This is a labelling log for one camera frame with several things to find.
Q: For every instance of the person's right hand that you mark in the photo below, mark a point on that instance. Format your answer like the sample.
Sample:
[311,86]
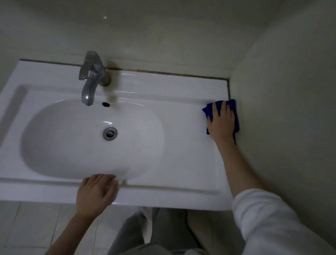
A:
[221,128]

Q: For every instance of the person's left hand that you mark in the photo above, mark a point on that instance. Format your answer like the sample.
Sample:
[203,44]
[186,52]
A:
[94,197]

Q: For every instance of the small blue cleaning cloth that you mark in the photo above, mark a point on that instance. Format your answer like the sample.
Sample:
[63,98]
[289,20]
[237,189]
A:
[208,109]

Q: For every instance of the white ceramic sink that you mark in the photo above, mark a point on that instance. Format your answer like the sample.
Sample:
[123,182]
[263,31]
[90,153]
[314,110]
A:
[178,126]

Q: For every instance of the person's left forearm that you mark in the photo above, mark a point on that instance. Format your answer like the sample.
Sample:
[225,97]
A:
[71,236]

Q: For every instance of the metal sink drain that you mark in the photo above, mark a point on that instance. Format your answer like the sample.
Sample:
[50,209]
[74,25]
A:
[110,134]

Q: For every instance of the grey trousers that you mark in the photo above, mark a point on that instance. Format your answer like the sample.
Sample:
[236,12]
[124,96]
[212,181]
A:
[168,228]

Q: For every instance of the chrome faucet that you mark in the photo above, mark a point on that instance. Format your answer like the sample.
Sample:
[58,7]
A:
[92,73]

